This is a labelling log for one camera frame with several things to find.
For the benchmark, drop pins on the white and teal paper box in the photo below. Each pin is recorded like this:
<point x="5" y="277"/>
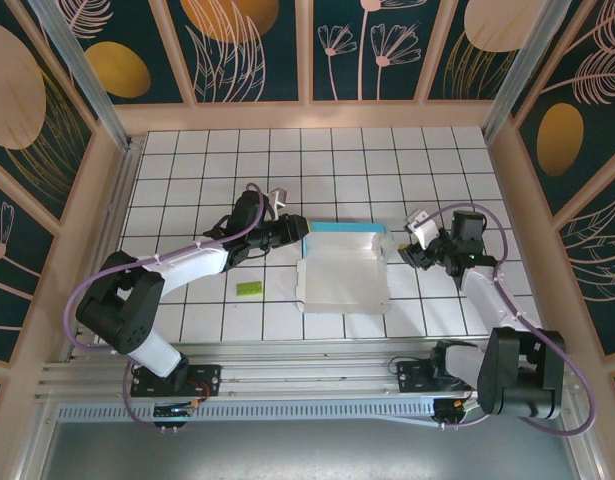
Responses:
<point x="342" y="285"/>

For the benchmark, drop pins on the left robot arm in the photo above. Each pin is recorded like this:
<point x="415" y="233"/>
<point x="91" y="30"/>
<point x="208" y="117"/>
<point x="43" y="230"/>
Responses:
<point x="132" y="320"/>

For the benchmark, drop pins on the green toy brick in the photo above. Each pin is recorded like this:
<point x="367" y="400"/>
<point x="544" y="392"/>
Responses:
<point x="250" y="290"/>

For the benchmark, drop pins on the grey metal panel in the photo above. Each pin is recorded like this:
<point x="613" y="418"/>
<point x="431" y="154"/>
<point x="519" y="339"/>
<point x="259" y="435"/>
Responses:
<point x="307" y="450"/>

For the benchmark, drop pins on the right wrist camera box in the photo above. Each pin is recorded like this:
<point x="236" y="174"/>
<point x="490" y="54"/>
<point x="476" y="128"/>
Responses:
<point x="422" y="227"/>

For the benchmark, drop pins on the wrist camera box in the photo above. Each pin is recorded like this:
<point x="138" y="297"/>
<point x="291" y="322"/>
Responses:
<point x="278" y="196"/>
<point x="422" y="227"/>

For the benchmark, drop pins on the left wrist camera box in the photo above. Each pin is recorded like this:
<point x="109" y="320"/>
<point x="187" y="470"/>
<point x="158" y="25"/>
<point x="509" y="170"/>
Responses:
<point x="278" y="196"/>

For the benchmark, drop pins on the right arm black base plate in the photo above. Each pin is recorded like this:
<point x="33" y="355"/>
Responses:
<point x="412" y="377"/>

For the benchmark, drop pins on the aluminium rail frame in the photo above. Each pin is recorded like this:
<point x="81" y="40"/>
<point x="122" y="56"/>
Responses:
<point x="312" y="372"/>

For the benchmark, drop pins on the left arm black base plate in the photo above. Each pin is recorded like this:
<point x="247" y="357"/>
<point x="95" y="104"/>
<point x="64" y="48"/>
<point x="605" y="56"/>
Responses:
<point x="207" y="380"/>

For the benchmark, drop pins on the aluminium side rail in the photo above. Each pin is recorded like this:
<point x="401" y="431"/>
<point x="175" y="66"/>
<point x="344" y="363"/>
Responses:
<point x="119" y="190"/>

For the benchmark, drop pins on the aluminium corner post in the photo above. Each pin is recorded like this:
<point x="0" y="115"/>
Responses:
<point x="88" y="80"/>
<point x="529" y="70"/>

